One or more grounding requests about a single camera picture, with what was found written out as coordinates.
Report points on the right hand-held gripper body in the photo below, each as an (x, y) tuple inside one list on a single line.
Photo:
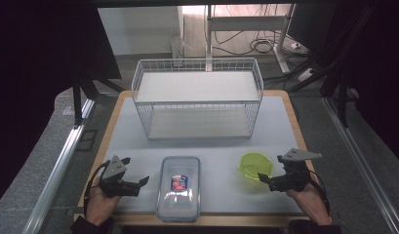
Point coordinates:
[(294, 178)]

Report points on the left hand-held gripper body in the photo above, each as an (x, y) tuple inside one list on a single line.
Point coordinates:
[(114, 182)]

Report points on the green plastic bowl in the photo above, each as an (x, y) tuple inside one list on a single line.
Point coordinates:
[(252, 164)]

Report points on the clear plastic food container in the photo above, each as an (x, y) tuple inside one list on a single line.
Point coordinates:
[(178, 201)]

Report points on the person's left hand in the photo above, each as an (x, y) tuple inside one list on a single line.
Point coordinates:
[(101, 206)]

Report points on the person's right hand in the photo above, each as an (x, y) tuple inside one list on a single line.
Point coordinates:
[(312, 201)]

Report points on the dark floor grating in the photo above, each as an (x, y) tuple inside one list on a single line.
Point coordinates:
[(87, 139)]

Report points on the grey table mat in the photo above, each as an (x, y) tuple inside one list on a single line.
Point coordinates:
[(219, 195)]

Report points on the black metal stand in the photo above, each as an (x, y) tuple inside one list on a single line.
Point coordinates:
[(78, 100), (341, 97)]

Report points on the white power strip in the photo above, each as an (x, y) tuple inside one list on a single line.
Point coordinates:
[(306, 74)]

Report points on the small white adapter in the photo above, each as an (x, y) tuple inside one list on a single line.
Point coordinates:
[(296, 45)]

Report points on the black curtain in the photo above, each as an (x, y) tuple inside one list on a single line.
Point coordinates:
[(41, 81), (382, 81)]

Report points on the aluminium rail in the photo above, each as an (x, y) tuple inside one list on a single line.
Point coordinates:
[(363, 169), (57, 169)]

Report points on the white desk frame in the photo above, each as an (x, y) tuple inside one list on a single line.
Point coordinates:
[(246, 23)]

